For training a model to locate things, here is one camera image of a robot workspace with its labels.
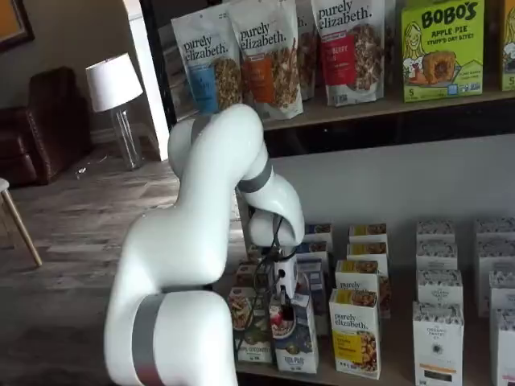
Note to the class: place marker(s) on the dark framed wall picture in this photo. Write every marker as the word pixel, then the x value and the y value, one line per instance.
pixel 10 20

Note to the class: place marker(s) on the blue white flax plus box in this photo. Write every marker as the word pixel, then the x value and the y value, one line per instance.
pixel 297 342
pixel 318 231
pixel 316 281
pixel 318 251

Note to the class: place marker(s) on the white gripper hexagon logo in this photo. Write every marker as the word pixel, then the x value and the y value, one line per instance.
pixel 287 269

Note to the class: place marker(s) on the white patterned pantry box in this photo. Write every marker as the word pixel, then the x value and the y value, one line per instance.
pixel 438 346
pixel 495 228
pixel 503 293
pixel 436 255
pixel 435 231
pixel 439 287
pixel 495 255
pixel 505 350

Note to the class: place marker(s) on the white shade glass lamp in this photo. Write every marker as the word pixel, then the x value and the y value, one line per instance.
pixel 112 84

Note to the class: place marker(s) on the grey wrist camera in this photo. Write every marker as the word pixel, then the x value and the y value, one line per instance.
pixel 265 279

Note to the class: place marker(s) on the blue label granola pouch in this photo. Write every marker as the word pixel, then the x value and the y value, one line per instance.
pixel 201 40

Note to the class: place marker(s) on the purely elizabeth granola pouch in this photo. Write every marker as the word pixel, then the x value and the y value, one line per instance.
pixel 307 52

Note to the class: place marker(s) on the yellow purely elizabeth box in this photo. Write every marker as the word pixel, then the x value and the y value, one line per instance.
pixel 354 342
pixel 368 232
pixel 366 251
pixel 358 277

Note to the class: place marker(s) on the black metal shelf rack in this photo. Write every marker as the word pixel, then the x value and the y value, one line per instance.
pixel 402 128

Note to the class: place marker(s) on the tan wooden shelf board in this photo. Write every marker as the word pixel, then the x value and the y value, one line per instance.
pixel 397 342
pixel 362 106

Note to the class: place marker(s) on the orange label granola pouch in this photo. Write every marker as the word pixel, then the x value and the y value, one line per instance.
pixel 261 40

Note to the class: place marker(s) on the green Bobo's apple pie box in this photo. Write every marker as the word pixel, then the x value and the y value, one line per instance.
pixel 442 40

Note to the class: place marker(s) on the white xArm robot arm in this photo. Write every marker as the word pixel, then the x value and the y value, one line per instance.
pixel 201 201

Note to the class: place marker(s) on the brown leather armchair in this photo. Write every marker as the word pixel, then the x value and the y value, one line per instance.
pixel 48 128

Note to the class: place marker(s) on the white chair wooden leg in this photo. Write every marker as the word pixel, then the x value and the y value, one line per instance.
pixel 3 184

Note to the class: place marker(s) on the yellow snack box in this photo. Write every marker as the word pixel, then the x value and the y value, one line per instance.
pixel 509 40

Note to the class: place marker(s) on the red label granola pouch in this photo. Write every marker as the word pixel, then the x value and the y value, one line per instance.
pixel 346 24

